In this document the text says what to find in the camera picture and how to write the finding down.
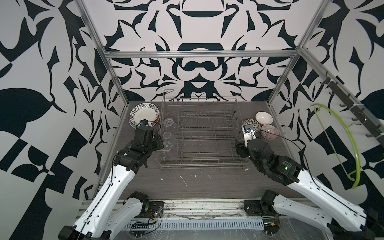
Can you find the zigzag rim white bowl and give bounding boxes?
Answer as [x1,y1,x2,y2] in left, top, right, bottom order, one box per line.
[129,103,160,124]

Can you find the clear faceted plastic cup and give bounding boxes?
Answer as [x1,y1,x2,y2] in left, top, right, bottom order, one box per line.
[161,141,177,161]

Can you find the white orange small bowl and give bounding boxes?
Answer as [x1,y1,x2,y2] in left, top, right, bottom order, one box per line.
[255,112,274,126]

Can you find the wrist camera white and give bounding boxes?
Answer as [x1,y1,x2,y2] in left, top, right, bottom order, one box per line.
[242,124,256,147]
[137,119,153,128]

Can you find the black wall hook rail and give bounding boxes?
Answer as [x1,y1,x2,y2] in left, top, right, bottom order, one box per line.
[322,71,384,146]

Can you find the black white patterned bowl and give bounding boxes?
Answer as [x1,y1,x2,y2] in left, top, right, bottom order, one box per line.
[243,119,261,133]

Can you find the pink ribbed bowl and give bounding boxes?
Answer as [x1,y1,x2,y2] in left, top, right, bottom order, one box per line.
[261,125,280,140]

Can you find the white slotted cable duct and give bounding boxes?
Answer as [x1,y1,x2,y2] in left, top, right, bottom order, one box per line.
[124,219,265,231]

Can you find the green plastic hanger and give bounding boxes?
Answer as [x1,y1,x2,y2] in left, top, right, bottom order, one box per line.
[310,104,361,190]

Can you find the grey wire dish rack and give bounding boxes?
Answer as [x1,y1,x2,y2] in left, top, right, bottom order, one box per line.
[156,89,249,170]

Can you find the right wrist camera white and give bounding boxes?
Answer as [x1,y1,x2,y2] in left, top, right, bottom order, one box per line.
[242,124,256,147]

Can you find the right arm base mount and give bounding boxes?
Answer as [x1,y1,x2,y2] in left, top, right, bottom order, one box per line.
[243,200,280,218]

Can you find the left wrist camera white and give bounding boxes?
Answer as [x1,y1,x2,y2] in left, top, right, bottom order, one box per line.
[137,119,153,128]

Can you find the small round black device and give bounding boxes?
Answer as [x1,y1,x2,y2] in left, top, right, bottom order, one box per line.
[264,222,280,236]

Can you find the teal red striped bowl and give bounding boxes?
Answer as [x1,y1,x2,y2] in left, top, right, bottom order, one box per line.
[129,117,160,129]

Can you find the frosted textured plastic cup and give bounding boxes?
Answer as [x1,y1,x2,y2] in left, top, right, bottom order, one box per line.
[163,132,177,145]

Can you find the aluminium frame bars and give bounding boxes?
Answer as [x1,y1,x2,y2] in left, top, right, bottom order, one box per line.
[73,0,384,142]

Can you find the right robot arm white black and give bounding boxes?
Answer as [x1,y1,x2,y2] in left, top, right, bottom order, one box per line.
[235,139,378,240]

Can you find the clear smooth plastic cup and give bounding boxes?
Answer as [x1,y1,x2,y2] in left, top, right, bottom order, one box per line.
[163,118,177,131]

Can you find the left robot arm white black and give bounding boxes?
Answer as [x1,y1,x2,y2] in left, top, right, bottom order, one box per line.
[58,125,164,240]

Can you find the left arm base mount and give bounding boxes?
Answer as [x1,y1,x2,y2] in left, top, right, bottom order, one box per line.
[135,201,165,219]

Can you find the black usb hub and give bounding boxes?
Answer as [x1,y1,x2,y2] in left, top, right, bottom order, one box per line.
[130,222,151,231]

